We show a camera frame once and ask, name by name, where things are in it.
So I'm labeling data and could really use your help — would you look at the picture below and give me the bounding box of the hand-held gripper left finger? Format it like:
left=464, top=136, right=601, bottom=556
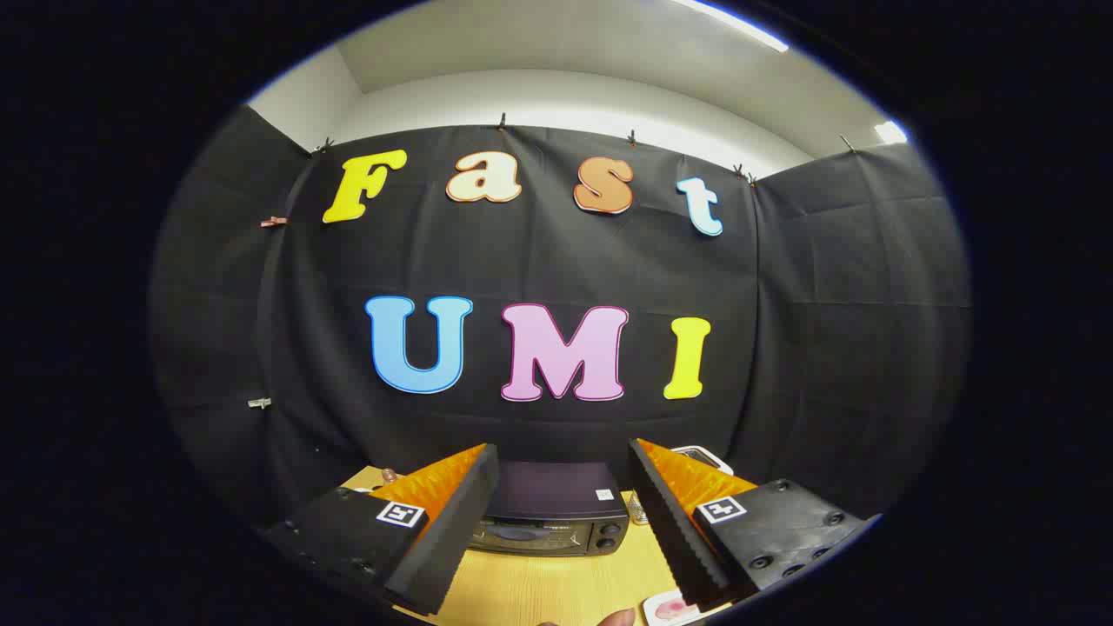
left=259, top=443, right=501, bottom=616

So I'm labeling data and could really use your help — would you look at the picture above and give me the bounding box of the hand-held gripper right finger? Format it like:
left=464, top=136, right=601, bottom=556
left=628, top=438, right=883, bottom=612

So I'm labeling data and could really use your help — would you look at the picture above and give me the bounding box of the white square plate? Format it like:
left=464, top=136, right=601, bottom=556
left=643, top=589, right=727, bottom=626

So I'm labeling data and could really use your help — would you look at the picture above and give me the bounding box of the black toaster oven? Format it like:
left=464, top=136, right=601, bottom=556
left=470, top=461, right=630, bottom=557

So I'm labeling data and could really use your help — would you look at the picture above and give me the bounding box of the white bread toaster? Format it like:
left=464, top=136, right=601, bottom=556
left=674, top=445, right=734, bottom=476

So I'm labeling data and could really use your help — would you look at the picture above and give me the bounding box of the row of black cloth clips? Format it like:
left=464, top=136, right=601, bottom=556
left=309, top=111, right=862, bottom=188

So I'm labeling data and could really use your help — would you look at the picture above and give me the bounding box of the long ceiling light strip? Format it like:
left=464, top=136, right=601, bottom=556
left=674, top=0, right=790, bottom=53

